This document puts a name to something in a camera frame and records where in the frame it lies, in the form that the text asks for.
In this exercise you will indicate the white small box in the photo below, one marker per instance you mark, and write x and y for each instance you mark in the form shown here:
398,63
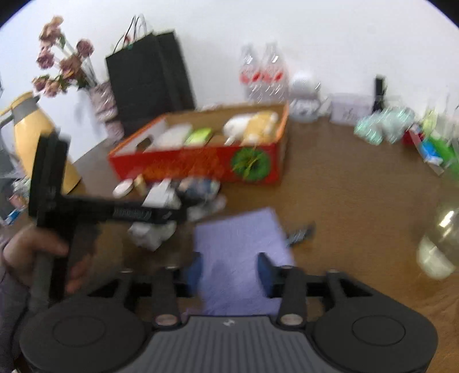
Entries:
161,195

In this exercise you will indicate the small yellowish bottle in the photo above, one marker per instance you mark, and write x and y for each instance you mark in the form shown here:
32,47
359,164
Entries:
140,183

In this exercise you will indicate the black small device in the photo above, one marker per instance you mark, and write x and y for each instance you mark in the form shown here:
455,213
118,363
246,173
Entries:
379,93

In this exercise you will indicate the green plastic bottle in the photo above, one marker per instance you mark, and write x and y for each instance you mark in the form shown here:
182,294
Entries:
443,143

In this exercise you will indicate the blue printed packet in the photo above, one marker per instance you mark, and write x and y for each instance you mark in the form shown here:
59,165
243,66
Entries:
199,190

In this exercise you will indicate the white plastic wrapper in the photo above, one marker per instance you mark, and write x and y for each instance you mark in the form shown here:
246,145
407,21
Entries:
209,209

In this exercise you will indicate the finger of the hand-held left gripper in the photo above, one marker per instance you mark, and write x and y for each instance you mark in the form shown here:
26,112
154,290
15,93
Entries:
143,214

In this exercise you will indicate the white yellow plush toy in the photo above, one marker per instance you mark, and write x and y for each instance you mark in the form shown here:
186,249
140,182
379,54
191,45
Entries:
258,125

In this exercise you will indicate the red small box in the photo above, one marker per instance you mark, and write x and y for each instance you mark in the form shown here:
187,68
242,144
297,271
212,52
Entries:
412,136

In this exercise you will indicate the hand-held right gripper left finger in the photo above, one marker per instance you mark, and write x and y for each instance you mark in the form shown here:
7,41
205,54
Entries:
195,274

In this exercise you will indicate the dried pink flowers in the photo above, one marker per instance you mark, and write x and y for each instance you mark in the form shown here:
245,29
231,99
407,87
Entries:
70,66

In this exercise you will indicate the white round jar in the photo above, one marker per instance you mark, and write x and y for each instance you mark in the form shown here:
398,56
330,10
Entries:
123,188

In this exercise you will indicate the green white packets bundle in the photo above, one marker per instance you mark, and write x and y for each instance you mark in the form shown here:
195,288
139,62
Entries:
383,125

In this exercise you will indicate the blue small box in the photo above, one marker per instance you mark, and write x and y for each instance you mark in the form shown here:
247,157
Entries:
430,154

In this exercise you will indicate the pink patterned pouch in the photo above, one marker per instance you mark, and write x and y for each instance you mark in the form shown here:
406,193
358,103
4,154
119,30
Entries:
105,107

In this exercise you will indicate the yellow thermos jug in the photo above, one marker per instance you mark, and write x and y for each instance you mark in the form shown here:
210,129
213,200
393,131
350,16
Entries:
25,132

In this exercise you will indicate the green small box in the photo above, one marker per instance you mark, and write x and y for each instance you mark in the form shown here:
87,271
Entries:
198,137

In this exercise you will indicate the clear water bottle red label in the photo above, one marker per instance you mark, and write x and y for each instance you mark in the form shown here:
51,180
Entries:
251,77
274,75

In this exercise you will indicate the clear glass jar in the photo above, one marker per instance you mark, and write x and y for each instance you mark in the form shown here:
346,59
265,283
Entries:
437,247

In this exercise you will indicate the white paper box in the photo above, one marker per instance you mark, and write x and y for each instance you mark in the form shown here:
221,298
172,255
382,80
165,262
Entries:
349,109

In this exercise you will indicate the black remote control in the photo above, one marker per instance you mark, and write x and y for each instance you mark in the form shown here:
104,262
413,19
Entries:
299,235

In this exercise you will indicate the person's left forearm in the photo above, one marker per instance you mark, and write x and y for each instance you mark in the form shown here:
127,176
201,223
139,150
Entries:
10,315

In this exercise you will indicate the white plastic container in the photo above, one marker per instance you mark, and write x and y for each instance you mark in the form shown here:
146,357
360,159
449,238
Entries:
174,136

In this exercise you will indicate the blue white packet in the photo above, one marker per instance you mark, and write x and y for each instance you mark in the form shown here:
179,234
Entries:
16,215

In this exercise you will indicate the purple cloth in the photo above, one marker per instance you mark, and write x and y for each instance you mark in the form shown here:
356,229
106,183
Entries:
233,251

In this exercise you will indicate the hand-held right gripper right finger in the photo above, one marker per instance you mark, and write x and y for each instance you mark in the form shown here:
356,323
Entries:
266,276

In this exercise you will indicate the person's left hand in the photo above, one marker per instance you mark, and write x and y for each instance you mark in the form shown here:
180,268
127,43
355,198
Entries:
30,251

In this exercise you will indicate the red orange cardboard box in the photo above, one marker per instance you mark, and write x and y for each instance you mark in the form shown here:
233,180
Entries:
179,165

